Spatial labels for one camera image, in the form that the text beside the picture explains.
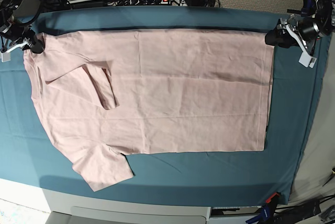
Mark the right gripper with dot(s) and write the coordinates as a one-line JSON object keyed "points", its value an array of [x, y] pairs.
{"points": [[15, 34]]}

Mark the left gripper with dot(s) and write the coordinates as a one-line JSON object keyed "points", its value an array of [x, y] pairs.
{"points": [[292, 32]]}

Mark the pink T-shirt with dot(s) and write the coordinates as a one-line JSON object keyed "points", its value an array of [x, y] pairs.
{"points": [[103, 95]]}

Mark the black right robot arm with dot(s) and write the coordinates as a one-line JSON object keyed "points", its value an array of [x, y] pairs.
{"points": [[7, 10]]}

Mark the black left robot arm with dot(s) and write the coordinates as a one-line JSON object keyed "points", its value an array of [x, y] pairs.
{"points": [[322, 10]]}

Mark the teal table cloth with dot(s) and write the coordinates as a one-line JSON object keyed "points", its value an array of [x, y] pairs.
{"points": [[180, 179]]}

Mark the orange black clamp bottom right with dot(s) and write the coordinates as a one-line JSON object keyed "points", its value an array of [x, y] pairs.
{"points": [[273, 198]]}

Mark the blue black clamp bottom right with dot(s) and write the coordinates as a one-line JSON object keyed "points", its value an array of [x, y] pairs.
{"points": [[266, 215]]}

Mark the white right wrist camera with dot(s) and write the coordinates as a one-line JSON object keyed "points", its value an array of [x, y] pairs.
{"points": [[5, 57]]}

